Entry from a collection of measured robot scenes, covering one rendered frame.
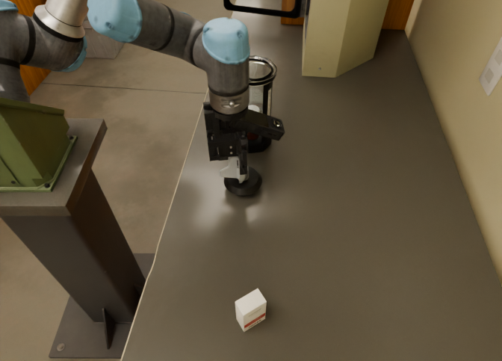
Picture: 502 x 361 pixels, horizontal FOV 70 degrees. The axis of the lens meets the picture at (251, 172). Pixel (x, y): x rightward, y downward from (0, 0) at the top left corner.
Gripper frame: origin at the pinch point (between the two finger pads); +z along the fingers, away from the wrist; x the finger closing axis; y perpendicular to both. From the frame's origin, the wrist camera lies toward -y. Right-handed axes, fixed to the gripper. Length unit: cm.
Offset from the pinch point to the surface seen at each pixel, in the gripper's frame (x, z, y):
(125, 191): -85, 99, 58
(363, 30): -46, -8, -45
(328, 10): -43, -17, -31
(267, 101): -12.0, -10.7, -7.8
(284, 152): -9.8, 5.0, -12.8
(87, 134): -25.4, 5.1, 40.3
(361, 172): 0.0, 5.0, -30.5
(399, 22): -71, 2, -72
